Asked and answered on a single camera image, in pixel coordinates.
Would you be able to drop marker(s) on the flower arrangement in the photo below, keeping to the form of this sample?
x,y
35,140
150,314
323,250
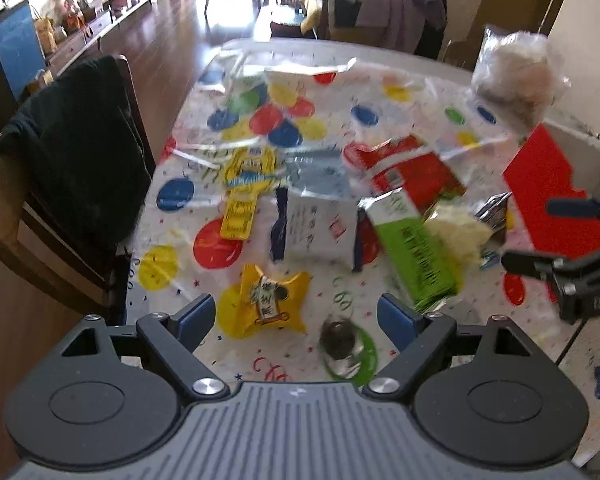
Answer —
x,y
67,5

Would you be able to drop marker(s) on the white navy snack packet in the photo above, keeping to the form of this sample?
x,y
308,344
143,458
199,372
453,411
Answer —
x,y
315,230

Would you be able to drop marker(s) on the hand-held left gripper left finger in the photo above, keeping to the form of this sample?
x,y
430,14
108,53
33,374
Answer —
x,y
200,316

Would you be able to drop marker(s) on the pale yellow snack bag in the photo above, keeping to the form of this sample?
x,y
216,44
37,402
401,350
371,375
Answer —
x,y
460,230

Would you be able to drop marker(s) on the dark sofa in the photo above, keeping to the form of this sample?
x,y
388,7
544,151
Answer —
x,y
342,15

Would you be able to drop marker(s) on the red snack packet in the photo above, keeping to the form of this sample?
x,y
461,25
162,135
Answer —
x,y
420,167

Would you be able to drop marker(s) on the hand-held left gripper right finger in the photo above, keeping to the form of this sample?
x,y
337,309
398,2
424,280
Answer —
x,y
395,321

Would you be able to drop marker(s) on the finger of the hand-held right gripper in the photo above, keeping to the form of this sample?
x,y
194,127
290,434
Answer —
x,y
525,261
570,207

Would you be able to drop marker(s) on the long yellow snack packet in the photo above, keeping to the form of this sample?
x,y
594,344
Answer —
x,y
245,190

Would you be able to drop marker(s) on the clear bag of buns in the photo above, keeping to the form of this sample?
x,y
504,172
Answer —
x,y
517,75

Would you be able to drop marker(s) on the silver blue snack packet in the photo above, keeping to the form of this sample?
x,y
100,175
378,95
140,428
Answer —
x,y
315,177

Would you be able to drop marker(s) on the black cloth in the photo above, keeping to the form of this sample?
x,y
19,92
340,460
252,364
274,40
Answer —
x,y
80,150

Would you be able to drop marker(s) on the yellow cloth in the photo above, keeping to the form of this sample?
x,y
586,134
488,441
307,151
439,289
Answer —
x,y
311,12

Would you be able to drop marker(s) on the yellow star-shaped snack packet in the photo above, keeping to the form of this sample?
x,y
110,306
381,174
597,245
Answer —
x,y
240,305

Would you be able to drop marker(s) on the wooden chair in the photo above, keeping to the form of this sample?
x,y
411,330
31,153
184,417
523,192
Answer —
x,y
25,240

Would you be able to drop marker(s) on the green snack packet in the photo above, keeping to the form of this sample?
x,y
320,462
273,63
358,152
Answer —
x,y
420,255

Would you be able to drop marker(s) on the blue front cabinet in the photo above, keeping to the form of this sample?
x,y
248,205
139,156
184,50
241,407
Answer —
x,y
17,47

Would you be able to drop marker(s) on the balloon print tablecloth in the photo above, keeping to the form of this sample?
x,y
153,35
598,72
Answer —
x,y
190,240

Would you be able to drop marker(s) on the round dark candy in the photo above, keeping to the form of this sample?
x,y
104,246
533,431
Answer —
x,y
337,342

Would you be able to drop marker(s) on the red cardboard box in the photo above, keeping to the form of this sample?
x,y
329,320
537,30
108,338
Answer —
x,y
550,195

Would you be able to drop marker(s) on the silver foil packet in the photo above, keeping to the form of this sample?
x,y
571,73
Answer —
x,y
495,212

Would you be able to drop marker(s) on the grey purple cloth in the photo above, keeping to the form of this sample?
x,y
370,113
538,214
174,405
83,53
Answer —
x,y
400,5

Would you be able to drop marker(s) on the long wooden console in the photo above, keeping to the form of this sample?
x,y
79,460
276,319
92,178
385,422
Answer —
x,y
105,20

